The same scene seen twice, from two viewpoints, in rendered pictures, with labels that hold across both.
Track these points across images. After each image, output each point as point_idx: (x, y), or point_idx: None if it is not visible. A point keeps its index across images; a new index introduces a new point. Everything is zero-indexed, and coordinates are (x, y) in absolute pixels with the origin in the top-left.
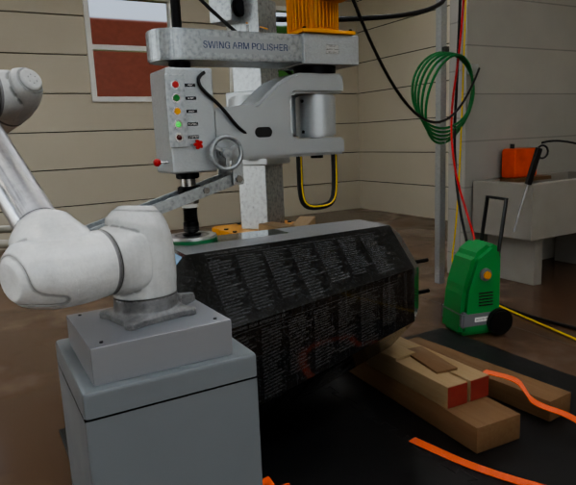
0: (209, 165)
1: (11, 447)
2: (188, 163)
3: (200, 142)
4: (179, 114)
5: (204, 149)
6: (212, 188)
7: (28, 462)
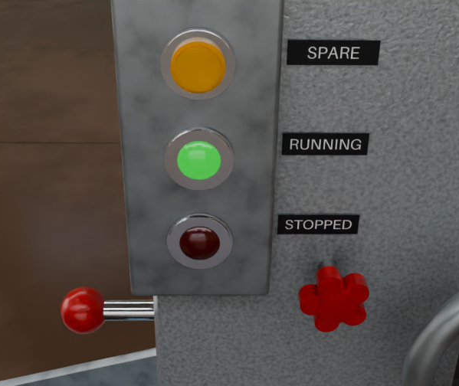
0: (395, 378)
1: None
2: (263, 360)
3: (349, 300)
4: (211, 89)
5: (383, 296)
6: None
7: None
